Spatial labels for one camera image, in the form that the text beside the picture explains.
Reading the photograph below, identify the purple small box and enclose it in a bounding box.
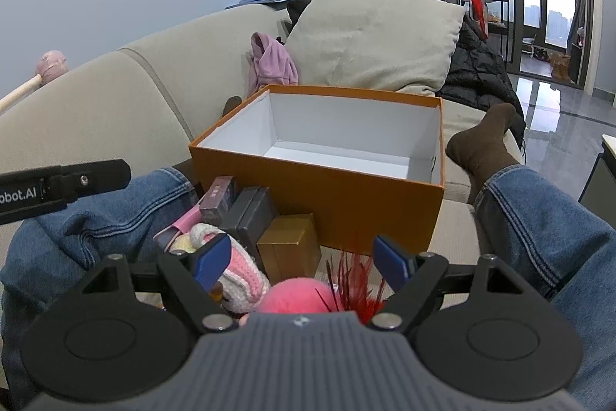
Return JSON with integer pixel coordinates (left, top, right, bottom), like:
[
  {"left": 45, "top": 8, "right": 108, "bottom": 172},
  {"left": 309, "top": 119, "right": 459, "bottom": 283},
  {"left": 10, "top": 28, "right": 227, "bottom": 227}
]
[{"left": 198, "top": 176, "right": 239, "bottom": 227}]

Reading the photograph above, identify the orange cardboard box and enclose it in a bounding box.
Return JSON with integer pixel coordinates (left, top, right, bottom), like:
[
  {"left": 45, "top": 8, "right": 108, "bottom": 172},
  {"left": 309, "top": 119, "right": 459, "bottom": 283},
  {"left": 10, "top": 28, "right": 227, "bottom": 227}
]
[{"left": 189, "top": 84, "right": 446, "bottom": 256}]

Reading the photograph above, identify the person's right leg in jeans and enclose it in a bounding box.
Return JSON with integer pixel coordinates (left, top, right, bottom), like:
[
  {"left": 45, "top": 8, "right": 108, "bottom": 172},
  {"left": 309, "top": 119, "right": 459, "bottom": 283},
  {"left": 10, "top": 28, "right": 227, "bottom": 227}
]
[{"left": 474, "top": 164, "right": 616, "bottom": 411}]

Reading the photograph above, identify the person's left leg in jeans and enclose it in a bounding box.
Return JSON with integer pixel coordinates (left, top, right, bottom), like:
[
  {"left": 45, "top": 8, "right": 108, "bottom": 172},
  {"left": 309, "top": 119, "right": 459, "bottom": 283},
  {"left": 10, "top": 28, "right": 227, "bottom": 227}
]
[{"left": 0, "top": 167, "right": 205, "bottom": 393}]

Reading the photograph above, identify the black puffer jacket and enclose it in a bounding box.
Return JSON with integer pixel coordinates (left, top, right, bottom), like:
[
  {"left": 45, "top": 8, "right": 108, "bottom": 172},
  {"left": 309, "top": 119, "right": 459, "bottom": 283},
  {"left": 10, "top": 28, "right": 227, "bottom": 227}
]
[{"left": 439, "top": 12, "right": 527, "bottom": 149}]

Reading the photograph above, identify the dark cloth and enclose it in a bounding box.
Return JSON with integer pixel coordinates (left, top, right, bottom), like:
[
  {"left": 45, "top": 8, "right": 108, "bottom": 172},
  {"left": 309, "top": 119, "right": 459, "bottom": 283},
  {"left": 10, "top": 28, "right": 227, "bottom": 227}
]
[{"left": 279, "top": 0, "right": 329, "bottom": 45}]

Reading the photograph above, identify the red feather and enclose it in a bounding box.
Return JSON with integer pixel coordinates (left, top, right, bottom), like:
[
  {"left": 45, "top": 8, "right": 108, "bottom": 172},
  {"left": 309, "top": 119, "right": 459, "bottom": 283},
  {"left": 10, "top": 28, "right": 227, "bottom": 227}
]
[{"left": 315, "top": 242, "right": 388, "bottom": 321}]

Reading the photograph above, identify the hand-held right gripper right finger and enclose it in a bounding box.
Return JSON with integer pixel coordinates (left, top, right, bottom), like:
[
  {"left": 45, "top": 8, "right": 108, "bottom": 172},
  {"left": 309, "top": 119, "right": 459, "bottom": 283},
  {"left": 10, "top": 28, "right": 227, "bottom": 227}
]
[{"left": 365, "top": 235, "right": 523, "bottom": 332}]

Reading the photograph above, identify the beige cushion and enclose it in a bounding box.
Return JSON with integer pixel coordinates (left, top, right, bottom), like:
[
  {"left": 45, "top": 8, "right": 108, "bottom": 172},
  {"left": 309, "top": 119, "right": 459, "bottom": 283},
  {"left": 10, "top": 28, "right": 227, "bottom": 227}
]
[{"left": 285, "top": 0, "right": 467, "bottom": 98}]

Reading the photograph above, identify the glass balcony door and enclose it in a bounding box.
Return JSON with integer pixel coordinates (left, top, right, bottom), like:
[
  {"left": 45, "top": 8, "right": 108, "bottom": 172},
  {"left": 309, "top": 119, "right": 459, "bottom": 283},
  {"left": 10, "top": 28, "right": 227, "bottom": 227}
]
[{"left": 418, "top": 0, "right": 598, "bottom": 93}]

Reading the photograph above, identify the gold brown small box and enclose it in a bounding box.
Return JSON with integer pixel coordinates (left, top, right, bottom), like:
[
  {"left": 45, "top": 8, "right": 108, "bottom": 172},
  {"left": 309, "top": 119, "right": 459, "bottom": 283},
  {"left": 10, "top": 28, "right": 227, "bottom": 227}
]
[{"left": 256, "top": 213, "right": 322, "bottom": 285}]

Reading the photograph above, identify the person's foot brown sock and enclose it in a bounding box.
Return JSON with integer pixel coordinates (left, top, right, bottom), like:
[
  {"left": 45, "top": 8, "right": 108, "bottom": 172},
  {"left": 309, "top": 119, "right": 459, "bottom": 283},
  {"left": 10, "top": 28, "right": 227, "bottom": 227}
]
[
  {"left": 222, "top": 95, "right": 244, "bottom": 119},
  {"left": 445, "top": 103, "right": 519, "bottom": 206}
]

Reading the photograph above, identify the white low cabinet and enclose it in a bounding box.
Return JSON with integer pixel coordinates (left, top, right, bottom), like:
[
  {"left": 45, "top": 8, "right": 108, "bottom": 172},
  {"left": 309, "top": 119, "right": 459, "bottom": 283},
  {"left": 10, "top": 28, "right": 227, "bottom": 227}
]
[{"left": 577, "top": 134, "right": 616, "bottom": 220}]

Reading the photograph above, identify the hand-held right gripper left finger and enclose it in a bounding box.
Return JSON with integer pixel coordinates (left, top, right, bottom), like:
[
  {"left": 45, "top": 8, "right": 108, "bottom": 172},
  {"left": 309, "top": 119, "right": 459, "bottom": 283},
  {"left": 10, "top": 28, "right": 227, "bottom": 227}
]
[{"left": 82, "top": 234, "right": 241, "bottom": 332}]

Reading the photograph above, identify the pink fluffy ball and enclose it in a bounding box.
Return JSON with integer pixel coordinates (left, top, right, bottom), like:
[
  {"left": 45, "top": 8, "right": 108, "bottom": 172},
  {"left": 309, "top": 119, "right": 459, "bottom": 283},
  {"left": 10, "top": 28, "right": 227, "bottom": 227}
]
[{"left": 241, "top": 278, "right": 348, "bottom": 326}]

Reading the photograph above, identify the person's leg in jeans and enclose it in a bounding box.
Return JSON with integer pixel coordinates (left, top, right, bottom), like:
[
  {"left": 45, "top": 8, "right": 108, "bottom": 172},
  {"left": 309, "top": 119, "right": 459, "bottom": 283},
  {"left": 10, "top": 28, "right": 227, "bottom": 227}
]
[
  {"left": 0, "top": 167, "right": 205, "bottom": 393},
  {"left": 474, "top": 164, "right": 616, "bottom": 411}
]

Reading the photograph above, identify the person's right foot brown sock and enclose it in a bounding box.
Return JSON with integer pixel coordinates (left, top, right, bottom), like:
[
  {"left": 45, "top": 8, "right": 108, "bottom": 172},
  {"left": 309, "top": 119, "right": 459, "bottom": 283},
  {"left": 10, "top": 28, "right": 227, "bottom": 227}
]
[{"left": 445, "top": 103, "right": 519, "bottom": 206}]

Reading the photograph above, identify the beige sofa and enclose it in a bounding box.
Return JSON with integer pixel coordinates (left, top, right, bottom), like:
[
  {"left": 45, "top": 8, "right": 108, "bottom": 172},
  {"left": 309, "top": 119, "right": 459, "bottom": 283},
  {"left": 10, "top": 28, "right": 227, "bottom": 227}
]
[{"left": 0, "top": 1, "right": 526, "bottom": 411}]

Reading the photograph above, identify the pink cloth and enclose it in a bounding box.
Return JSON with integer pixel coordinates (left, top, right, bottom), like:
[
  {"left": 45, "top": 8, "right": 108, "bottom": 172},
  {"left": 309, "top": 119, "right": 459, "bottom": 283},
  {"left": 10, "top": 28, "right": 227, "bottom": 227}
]
[{"left": 246, "top": 32, "right": 300, "bottom": 96}]

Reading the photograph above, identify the pink white knitted item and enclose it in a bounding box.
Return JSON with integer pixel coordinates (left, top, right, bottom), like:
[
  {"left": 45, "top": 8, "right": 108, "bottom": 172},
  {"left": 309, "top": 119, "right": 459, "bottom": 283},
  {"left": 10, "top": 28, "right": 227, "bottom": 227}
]
[{"left": 171, "top": 222, "right": 271, "bottom": 314}]

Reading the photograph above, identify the pink case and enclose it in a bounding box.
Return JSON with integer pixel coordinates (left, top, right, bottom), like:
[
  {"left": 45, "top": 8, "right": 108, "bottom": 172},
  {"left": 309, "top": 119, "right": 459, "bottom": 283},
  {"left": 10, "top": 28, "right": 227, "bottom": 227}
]
[{"left": 153, "top": 204, "right": 204, "bottom": 253}]

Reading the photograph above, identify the pink headed wooden massage stick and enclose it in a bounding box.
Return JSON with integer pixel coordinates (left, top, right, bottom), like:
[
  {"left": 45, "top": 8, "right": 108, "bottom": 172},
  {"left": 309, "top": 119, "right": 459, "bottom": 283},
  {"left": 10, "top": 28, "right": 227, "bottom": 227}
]
[{"left": 0, "top": 50, "right": 71, "bottom": 114}]

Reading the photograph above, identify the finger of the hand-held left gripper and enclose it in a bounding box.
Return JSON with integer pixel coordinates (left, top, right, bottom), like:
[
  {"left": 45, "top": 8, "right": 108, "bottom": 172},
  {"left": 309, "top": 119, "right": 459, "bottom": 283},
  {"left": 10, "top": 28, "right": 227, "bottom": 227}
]
[{"left": 60, "top": 159, "right": 132, "bottom": 205}]

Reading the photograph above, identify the grey small box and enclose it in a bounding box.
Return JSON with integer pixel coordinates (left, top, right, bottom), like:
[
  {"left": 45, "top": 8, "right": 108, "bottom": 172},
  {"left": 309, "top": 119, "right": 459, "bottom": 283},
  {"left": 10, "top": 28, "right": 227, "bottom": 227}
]
[{"left": 221, "top": 186, "right": 280, "bottom": 265}]

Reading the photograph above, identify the red cloth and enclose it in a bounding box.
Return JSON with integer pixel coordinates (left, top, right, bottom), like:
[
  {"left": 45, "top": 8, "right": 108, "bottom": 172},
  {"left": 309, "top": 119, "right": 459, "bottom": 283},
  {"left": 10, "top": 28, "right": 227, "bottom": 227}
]
[{"left": 468, "top": 0, "right": 490, "bottom": 40}]

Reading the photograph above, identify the person's left foot brown sock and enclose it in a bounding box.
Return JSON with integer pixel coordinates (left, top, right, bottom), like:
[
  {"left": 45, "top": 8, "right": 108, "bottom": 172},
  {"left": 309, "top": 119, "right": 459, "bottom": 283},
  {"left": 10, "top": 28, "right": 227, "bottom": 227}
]
[{"left": 222, "top": 95, "right": 244, "bottom": 119}]

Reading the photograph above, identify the black metal rack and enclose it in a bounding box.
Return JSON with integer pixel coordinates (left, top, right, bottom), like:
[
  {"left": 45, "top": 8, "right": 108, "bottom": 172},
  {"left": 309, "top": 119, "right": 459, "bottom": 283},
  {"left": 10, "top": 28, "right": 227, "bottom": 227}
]
[{"left": 461, "top": 0, "right": 512, "bottom": 61}]

